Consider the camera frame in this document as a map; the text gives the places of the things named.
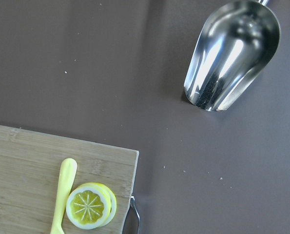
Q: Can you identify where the lemon slice top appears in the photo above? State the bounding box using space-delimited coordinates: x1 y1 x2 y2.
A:
66 184 111 230

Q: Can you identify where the steel scoop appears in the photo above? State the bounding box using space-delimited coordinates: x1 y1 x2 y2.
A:
184 0 281 112

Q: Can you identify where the bamboo cutting board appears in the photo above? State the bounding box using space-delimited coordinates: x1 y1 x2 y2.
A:
0 125 139 234

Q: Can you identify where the yellow plastic knife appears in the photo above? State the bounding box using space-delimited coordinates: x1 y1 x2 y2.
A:
50 158 77 234

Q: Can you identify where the metal board handle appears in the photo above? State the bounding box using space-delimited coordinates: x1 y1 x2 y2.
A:
130 195 140 234

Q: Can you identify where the lemon slice underneath upper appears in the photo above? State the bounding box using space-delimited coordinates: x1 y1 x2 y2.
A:
101 185 117 227

